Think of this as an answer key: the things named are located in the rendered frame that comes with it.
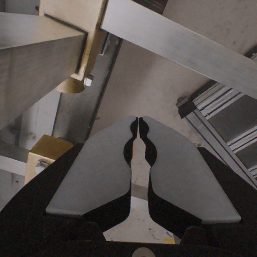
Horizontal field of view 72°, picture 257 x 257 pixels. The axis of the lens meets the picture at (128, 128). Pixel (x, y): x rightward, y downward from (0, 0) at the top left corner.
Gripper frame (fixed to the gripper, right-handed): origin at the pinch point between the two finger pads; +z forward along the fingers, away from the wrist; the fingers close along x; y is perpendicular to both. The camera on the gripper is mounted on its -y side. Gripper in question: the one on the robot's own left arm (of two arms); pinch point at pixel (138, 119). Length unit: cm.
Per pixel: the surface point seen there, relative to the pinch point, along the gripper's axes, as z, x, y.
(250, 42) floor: 92, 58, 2
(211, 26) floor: 92, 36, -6
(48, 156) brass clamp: 8.8, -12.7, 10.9
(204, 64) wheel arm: 7.3, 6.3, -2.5
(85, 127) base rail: 22.2, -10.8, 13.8
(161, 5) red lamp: 22.0, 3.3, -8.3
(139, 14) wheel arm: 7.3, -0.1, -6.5
